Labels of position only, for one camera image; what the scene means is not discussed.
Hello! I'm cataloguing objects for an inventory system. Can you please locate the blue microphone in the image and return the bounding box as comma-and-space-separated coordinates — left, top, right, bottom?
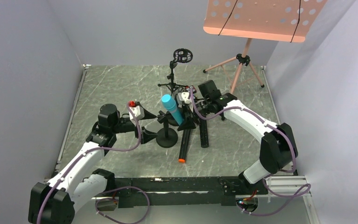
161, 94, 184, 126

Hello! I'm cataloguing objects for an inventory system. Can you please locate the black round-base mic stand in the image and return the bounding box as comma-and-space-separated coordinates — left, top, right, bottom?
156, 111, 178, 148

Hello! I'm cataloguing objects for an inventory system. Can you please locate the black microphone orange end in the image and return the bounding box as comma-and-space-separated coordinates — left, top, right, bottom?
178, 129, 192, 163

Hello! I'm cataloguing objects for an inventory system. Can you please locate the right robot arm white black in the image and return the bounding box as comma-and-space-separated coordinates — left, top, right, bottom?
174, 80, 298, 184

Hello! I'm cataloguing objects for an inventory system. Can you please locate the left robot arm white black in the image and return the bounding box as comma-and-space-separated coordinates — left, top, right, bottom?
28, 101, 157, 224

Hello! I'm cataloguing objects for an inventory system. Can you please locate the pink music stand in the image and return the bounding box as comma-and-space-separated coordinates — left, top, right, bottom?
203, 0, 326, 93

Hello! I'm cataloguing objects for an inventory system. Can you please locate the glitter black microphone silver head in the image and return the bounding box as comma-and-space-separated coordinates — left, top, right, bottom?
199, 119, 209, 148

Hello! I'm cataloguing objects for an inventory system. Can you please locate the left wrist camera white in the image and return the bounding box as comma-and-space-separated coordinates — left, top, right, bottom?
128, 101, 145, 123

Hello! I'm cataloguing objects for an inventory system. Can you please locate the black tripod shock-mount stand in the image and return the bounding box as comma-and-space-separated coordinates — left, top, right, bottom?
158, 48, 194, 95

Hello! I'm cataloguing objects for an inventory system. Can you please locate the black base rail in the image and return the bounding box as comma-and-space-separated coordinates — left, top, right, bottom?
97, 176, 267, 208

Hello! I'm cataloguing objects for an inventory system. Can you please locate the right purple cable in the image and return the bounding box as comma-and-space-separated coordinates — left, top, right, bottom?
189, 86, 312, 217

